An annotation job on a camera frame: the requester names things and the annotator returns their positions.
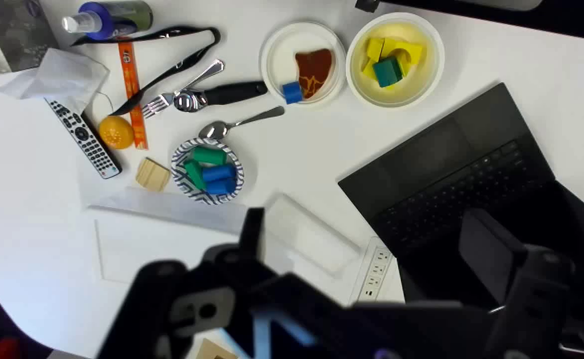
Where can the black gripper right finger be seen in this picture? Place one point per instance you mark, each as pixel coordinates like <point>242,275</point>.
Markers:
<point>490,251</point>

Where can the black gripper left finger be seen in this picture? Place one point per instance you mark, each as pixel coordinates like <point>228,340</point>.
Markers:
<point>252,233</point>

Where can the patterned blue white bowl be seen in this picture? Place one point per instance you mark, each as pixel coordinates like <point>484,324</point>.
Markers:
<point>236,179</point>

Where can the blue block in patterned bowl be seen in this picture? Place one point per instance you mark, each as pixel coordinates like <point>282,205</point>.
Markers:
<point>220,181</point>

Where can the white foam box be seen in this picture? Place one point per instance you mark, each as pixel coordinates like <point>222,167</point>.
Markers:
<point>165,247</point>

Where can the silver spoon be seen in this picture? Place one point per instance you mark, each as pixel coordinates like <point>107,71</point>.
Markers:
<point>214,131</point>

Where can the flat wooden block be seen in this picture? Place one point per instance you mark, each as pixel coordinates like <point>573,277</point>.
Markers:
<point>153,175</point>

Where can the white power strip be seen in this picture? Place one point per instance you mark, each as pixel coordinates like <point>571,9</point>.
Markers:
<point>376,273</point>

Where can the small blue block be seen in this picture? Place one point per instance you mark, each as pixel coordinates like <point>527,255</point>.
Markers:
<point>292,93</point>

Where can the silver fork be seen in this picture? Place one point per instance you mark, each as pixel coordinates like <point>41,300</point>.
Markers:
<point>202,75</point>

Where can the orange ball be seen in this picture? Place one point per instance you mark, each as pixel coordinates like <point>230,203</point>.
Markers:
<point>117,133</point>

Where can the brown toy piece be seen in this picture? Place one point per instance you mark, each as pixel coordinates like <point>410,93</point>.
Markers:
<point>316,71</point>

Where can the white plate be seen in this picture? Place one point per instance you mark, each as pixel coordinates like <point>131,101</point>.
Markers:
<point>280,57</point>

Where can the orange ruler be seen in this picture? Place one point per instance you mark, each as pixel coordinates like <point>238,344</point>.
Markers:
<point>133,87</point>

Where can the grey remote control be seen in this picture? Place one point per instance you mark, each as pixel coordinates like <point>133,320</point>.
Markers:
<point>83,137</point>

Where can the green block in white bowl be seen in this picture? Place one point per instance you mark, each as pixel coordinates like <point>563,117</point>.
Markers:
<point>388,71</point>

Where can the yellow blocks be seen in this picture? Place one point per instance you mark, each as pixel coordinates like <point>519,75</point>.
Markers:
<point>408,53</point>

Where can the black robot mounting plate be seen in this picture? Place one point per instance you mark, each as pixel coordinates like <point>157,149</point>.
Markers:
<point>571,17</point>

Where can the white tissue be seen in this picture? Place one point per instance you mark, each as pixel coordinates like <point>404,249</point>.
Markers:
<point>59,77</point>

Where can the spray bottle with blue band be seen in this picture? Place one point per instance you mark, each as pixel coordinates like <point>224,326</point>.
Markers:
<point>115,17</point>

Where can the marbled tissue box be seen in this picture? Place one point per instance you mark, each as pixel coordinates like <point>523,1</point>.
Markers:
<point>9,31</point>

